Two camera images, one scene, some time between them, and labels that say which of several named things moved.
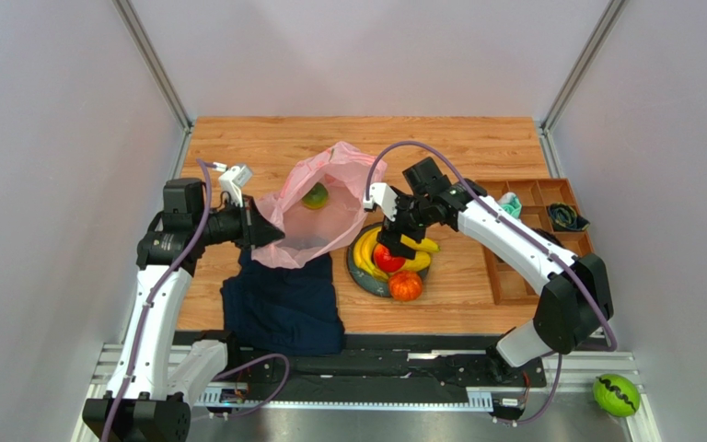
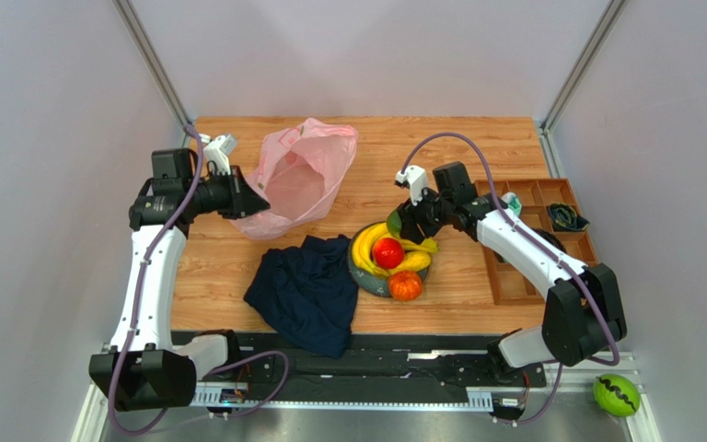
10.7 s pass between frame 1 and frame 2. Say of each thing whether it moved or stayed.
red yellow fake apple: stayed
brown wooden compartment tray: stayed
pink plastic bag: moved
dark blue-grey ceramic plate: stayed
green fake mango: moved
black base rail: stayed
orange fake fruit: stayed
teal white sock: stayed
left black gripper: moved
